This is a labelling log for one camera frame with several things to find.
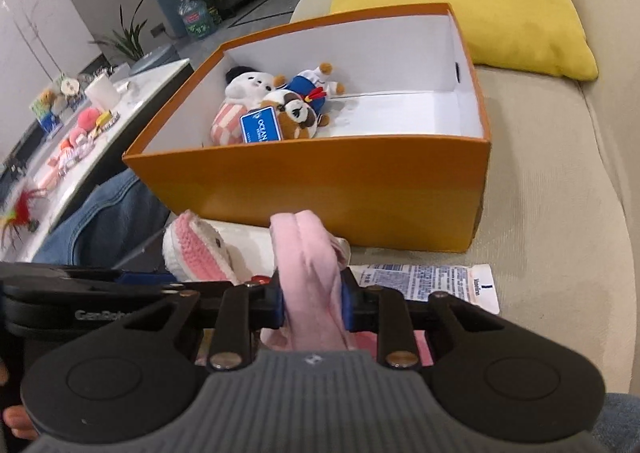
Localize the white seal plush black hat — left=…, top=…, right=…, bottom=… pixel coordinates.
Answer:
left=209, top=66, right=286, bottom=146

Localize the printed wipes packet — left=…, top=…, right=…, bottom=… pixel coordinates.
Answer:
left=352, top=265, right=500, bottom=315

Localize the blue ocean tag card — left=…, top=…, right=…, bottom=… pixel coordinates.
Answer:
left=240, top=106, right=282, bottom=143

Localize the orange cardboard box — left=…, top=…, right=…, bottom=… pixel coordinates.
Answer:
left=122, top=3, right=491, bottom=253

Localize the potted green plant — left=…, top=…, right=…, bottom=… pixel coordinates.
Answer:
left=90, top=0, right=148, bottom=62

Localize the white coffee table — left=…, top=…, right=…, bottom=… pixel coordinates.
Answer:
left=1, top=58, right=193, bottom=261

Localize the bear plush blue outfit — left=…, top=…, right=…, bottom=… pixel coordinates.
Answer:
left=260, top=62, right=345, bottom=140

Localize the feather toy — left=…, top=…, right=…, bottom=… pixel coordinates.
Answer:
left=1, top=186, right=48, bottom=249

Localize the person left hand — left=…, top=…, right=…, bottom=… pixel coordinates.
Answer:
left=2, top=405, right=39, bottom=441

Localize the white paper cup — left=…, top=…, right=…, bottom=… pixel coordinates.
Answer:
left=85, top=72, right=120, bottom=110

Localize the pink white knitted toy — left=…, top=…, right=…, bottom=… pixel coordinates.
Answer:
left=162, top=210, right=239, bottom=285

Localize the beige sofa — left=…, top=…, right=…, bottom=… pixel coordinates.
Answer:
left=302, top=0, right=639, bottom=392

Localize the water jug bottle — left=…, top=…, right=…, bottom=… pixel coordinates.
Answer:
left=178, top=0, right=215, bottom=39

